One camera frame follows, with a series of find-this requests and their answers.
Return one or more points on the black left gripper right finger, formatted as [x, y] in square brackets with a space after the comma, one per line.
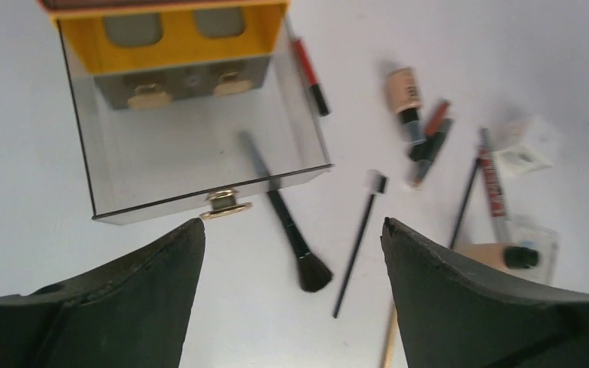
[455, 312]

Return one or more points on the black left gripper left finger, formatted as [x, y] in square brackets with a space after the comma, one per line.
[133, 311]

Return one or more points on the square foundation bottle black cap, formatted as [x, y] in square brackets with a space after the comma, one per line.
[503, 256]

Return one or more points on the clear plastic tube blue label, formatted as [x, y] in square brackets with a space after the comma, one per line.
[526, 232]

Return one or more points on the small white cardboard box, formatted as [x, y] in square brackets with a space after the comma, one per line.
[527, 144]

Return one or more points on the orange yellow blue drawer box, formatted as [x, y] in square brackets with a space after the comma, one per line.
[161, 90]

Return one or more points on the beige foundation tube black cap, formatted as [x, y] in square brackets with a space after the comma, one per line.
[404, 100]

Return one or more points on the dark green makeup pen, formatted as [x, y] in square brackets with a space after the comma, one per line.
[424, 155]

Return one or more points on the red lipstick silver end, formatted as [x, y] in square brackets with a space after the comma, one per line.
[500, 227]

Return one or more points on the black powder brush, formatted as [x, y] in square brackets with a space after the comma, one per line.
[313, 273]

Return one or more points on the black eyebrow comb brush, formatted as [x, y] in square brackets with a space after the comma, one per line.
[378, 186]

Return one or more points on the thin black eyeliner brush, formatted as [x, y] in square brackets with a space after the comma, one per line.
[464, 203]

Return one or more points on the orange lip gloss black cap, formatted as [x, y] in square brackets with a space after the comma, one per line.
[432, 125]

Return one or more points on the red lip gloss black cap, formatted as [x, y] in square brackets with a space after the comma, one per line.
[314, 86]

